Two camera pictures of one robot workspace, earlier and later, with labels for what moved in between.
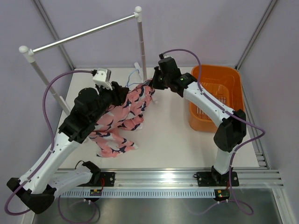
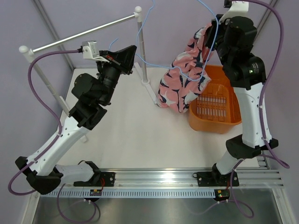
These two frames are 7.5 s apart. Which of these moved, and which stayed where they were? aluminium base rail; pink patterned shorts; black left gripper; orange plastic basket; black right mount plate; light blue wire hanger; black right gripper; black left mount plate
Moved: black left gripper; pink patterned shorts; black right gripper; light blue wire hanger
Stayed: orange plastic basket; black right mount plate; aluminium base rail; black left mount plate
